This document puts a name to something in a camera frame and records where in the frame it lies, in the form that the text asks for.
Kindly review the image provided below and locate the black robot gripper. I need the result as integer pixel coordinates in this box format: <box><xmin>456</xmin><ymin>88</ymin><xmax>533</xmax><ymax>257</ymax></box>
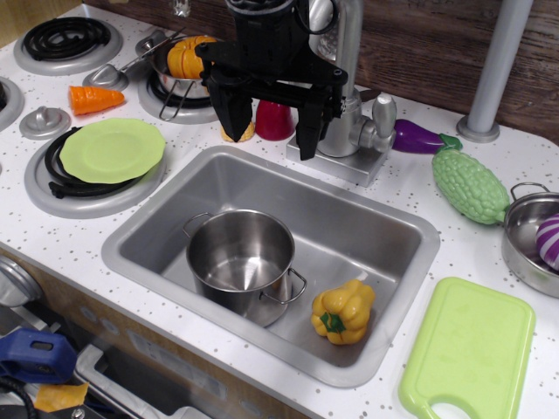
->
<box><xmin>195</xmin><ymin>1</ymin><xmax>349</xmax><ymax>161</ymax></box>

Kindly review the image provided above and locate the silver toy faucet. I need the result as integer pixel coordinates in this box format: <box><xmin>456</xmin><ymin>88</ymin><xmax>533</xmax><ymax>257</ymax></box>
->
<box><xmin>302</xmin><ymin>1</ymin><xmax>389</xmax><ymax>187</ymax></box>

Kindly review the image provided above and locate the yellow toy corn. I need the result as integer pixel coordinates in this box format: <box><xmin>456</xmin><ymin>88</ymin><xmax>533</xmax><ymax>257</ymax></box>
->
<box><xmin>220</xmin><ymin>121</ymin><xmax>255</xmax><ymax>142</ymax></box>

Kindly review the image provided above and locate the small steel pot on burner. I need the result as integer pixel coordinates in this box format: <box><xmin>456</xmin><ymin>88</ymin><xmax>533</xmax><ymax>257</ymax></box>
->
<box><xmin>152</xmin><ymin>34</ymin><xmax>218</xmax><ymax>122</ymax></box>

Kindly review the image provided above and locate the orange toy pumpkin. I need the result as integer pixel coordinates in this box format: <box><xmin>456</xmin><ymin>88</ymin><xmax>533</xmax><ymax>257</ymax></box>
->
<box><xmin>167</xmin><ymin>35</ymin><xmax>217</xmax><ymax>79</ymax></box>

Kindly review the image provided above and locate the back right burner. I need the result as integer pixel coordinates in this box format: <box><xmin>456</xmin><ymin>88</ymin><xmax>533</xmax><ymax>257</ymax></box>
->
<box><xmin>135</xmin><ymin>29</ymin><xmax>222</xmax><ymax>125</ymax></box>

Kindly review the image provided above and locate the purple toy eggplant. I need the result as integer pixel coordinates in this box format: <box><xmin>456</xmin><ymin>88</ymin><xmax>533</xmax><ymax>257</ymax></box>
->
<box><xmin>392</xmin><ymin>119</ymin><xmax>463</xmax><ymax>155</ymax></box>

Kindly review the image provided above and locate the stainless steel pot in sink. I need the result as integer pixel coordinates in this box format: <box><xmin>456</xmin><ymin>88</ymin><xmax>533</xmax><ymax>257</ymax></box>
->
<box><xmin>183</xmin><ymin>209</ymin><xmax>307</xmax><ymax>327</ymax></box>

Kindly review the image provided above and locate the silver stove knob back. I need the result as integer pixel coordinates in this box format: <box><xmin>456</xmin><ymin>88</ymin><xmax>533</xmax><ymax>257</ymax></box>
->
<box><xmin>82</xmin><ymin>64</ymin><xmax>128</xmax><ymax>92</ymax></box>

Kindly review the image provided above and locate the silver stove knob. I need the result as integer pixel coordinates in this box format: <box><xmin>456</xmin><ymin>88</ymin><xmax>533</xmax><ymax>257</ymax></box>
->
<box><xmin>19</xmin><ymin>106</ymin><xmax>71</xmax><ymax>141</ymax></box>
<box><xmin>82</xmin><ymin>64</ymin><xmax>128</xmax><ymax>92</ymax></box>

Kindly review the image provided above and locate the light green plastic plate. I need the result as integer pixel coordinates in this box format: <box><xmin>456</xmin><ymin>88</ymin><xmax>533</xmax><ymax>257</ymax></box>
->
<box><xmin>59</xmin><ymin>118</ymin><xmax>166</xmax><ymax>184</ymax></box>

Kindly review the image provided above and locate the stainless steel sink basin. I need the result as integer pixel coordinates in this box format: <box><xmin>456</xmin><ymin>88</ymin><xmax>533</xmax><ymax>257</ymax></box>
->
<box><xmin>102</xmin><ymin>146</ymin><xmax>439</xmax><ymax>388</ymax></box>

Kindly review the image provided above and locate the orange toy carrot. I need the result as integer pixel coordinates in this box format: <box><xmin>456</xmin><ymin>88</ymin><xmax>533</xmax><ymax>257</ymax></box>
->
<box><xmin>68</xmin><ymin>86</ymin><xmax>125</xmax><ymax>115</ymax></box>

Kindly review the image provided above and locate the green toy bitter gourd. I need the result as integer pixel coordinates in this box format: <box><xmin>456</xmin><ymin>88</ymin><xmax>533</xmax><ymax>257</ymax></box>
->
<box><xmin>431</xmin><ymin>149</ymin><xmax>510</xmax><ymax>225</ymax></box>

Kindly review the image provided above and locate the back left black burner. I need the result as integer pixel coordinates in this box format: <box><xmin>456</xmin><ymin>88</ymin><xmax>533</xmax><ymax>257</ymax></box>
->
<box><xmin>13</xmin><ymin>17</ymin><xmax>123</xmax><ymax>76</ymax></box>

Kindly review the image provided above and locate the black burner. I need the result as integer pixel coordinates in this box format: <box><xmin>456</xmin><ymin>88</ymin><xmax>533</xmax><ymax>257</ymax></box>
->
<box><xmin>13</xmin><ymin>17</ymin><xmax>123</xmax><ymax>76</ymax></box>
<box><xmin>24</xmin><ymin>127</ymin><xmax>166</xmax><ymax>219</ymax></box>

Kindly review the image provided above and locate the yellow toy bell pepper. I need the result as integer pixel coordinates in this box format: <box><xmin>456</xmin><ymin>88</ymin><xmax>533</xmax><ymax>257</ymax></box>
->
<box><xmin>310</xmin><ymin>279</ymin><xmax>376</xmax><ymax>346</ymax></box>

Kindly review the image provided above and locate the silver stove knob front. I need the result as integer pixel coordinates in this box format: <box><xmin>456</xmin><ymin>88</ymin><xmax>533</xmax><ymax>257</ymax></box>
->
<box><xmin>19</xmin><ymin>106</ymin><xmax>71</xmax><ymax>141</ymax></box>

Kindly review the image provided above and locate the front black burner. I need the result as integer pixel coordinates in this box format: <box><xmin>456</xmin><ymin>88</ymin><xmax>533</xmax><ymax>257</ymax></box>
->
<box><xmin>24</xmin><ymin>127</ymin><xmax>166</xmax><ymax>219</ymax></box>

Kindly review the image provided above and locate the grey vertical pole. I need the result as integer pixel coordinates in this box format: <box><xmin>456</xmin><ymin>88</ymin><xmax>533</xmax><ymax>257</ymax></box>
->
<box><xmin>457</xmin><ymin>0</ymin><xmax>534</xmax><ymax>143</ymax></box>

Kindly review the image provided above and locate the far left burner edge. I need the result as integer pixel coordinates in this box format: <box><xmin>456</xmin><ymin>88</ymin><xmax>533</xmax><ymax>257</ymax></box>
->
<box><xmin>1</xmin><ymin>77</ymin><xmax>24</xmax><ymax>131</ymax></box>

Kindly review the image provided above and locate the steel pan at right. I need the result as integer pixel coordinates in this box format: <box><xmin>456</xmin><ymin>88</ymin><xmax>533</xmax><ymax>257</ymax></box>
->
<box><xmin>501</xmin><ymin>182</ymin><xmax>558</xmax><ymax>298</ymax></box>

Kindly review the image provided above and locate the purple striped toy onion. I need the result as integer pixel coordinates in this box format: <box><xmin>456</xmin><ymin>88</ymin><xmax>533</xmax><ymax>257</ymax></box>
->
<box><xmin>535</xmin><ymin>214</ymin><xmax>559</xmax><ymax>271</ymax></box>

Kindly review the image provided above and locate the light green cutting board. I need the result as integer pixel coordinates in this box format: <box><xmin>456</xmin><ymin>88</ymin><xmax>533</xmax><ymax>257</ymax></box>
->
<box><xmin>398</xmin><ymin>277</ymin><xmax>535</xmax><ymax>418</ymax></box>

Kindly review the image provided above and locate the blue clamp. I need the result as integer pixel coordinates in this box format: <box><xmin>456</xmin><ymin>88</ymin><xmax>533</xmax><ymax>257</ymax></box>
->
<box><xmin>1</xmin><ymin>328</ymin><xmax>77</xmax><ymax>384</ymax></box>

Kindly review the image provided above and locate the silver faucet handle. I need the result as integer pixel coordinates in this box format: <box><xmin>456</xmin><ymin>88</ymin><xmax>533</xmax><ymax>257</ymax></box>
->
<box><xmin>359</xmin><ymin>93</ymin><xmax>397</xmax><ymax>153</ymax></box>

